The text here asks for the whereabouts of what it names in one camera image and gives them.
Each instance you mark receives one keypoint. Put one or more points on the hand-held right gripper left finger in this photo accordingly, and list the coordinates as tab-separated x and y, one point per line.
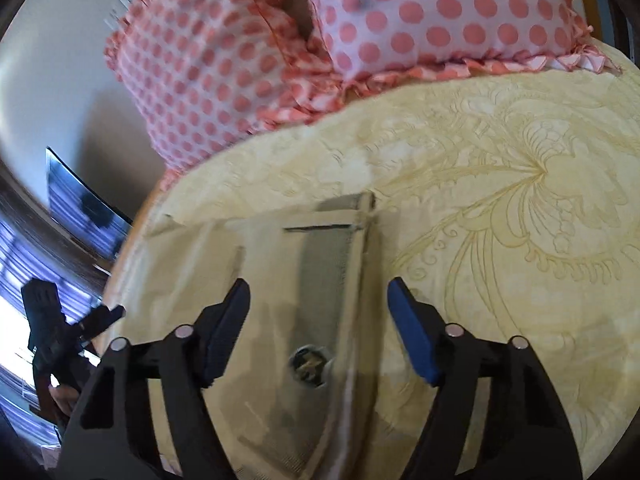
226	342

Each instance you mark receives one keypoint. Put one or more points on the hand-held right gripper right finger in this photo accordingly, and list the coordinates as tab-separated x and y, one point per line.
415	332

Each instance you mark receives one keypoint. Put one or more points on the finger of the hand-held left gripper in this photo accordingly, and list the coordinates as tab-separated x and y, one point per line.
100	321

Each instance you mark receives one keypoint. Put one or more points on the beige pants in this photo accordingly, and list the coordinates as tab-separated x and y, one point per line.
270	310

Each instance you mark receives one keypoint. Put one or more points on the person's left hand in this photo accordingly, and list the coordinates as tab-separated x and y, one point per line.
62	400

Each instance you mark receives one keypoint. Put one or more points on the blue striped curtain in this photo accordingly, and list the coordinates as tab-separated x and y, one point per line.
30	260

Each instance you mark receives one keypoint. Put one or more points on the flat screen television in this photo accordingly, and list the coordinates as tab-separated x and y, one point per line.
82	205

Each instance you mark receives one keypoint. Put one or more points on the yellow embroidered bedspread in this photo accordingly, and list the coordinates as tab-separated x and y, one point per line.
500	210

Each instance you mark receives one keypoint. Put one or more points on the small-dotted pink pillow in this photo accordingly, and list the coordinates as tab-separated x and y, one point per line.
210	70

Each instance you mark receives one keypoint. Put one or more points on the large-dotted pink pillow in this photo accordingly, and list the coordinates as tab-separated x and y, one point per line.
440	15

